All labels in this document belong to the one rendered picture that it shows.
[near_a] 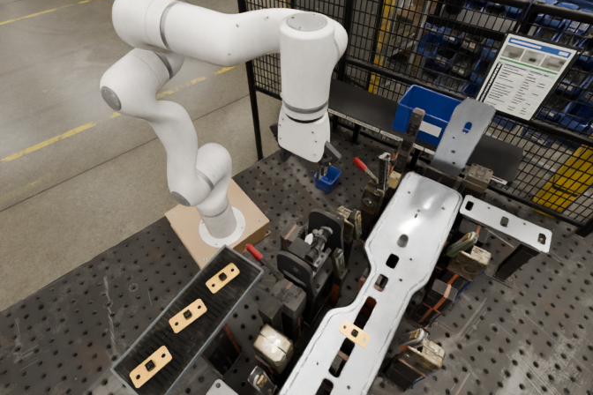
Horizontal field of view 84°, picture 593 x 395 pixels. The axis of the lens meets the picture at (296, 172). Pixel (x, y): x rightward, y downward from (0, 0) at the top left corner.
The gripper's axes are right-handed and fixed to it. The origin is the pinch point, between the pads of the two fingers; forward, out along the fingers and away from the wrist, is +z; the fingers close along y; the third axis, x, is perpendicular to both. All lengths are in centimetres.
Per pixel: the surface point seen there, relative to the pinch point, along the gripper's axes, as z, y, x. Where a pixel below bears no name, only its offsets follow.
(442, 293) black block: 46, 42, 15
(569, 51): 1, 44, 90
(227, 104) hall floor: 145, -174, 135
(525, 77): 13, 36, 90
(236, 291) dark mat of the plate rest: 28.7, -4.1, -23.9
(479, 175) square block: 39, 38, 62
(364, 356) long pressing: 45, 30, -15
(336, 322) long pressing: 44.7, 19.5, -11.1
